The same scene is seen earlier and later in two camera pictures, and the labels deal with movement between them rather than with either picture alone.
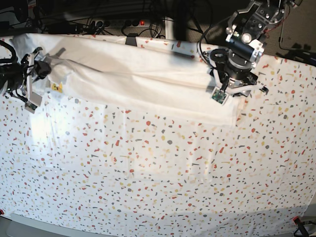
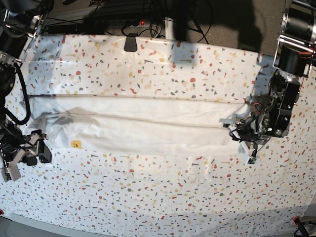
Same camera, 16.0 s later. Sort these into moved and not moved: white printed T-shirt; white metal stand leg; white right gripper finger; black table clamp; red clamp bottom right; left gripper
Moved: white printed T-shirt; left gripper; white right gripper finger
Not moved: black table clamp; white metal stand leg; red clamp bottom right
